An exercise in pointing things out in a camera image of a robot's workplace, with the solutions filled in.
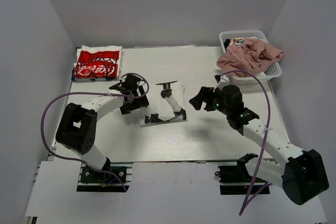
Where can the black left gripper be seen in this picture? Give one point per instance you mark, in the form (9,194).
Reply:
(132,102)

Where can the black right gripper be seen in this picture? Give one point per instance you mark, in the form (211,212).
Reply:
(206,98)

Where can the white t-shirt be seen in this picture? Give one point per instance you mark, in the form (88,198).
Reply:
(166,105)

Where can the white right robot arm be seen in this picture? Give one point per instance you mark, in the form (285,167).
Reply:
(301,174)

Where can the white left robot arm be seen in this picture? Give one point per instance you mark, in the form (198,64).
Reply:
(77,128)

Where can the folded red Coca-Cola t-shirt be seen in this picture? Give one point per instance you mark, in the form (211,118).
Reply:
(98,62)

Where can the pink t-shirt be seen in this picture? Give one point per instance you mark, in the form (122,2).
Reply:
(253,56)

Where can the colourful garment in basket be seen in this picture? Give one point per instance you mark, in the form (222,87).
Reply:
(233,41)

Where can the white plastic laundry basket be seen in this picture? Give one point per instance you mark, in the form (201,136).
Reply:
(272,71)

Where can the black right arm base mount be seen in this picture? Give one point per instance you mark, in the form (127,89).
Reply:
(232,181)

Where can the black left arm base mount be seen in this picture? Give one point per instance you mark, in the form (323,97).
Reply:
(93,182)

